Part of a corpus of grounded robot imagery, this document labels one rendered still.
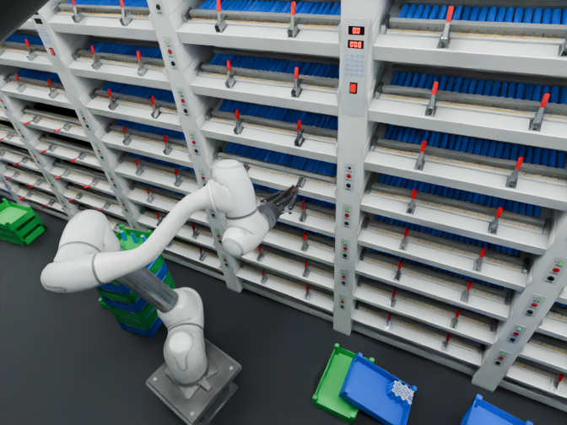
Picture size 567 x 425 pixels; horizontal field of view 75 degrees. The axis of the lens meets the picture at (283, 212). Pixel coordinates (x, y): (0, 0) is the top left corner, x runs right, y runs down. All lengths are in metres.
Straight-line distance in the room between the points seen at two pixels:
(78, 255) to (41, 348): 1.33
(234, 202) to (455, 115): 0.68
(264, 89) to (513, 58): 0.75
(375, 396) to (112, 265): 1.30
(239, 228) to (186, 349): 0.66
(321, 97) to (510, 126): 0.55
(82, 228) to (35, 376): 1.27
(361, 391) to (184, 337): 0.85
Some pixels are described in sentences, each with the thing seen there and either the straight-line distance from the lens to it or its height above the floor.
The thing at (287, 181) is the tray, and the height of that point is 0.93.
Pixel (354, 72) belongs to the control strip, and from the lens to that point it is 1.18.
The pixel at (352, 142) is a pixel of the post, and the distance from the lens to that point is 1.28.
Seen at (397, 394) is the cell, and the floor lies 0.09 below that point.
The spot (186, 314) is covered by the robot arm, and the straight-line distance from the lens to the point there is 1.71.
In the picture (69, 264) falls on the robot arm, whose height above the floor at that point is 1.02.
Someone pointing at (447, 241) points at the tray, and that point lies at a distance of 1.53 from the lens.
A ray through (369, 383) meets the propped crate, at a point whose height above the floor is 0.07.
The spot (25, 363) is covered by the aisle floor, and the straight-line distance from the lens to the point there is 2.58.
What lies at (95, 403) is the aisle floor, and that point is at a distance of 2.25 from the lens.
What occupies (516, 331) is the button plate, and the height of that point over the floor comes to 0.49.
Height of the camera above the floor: 1.83
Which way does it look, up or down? 41 degrees down
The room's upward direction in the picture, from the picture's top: 6 degrees counter-clockwise
